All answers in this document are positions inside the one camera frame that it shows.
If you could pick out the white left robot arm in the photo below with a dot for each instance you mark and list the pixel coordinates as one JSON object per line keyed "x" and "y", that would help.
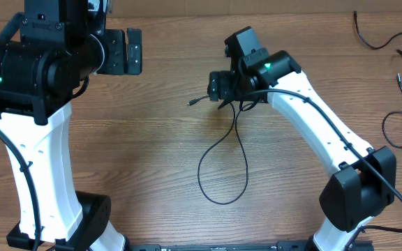
{"x": 48, "y": 52}

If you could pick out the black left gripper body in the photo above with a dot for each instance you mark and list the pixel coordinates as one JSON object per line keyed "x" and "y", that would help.
{"x": 114, "y": 62}

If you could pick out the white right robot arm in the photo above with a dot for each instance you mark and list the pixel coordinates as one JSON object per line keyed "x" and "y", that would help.
{"x": 361, "y": 179}

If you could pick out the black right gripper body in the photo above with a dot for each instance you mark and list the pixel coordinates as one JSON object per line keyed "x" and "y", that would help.
{"x": 226, "y": 86}

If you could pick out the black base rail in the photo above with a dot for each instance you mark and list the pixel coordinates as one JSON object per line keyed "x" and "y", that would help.
{"x": 279, "y": 246}

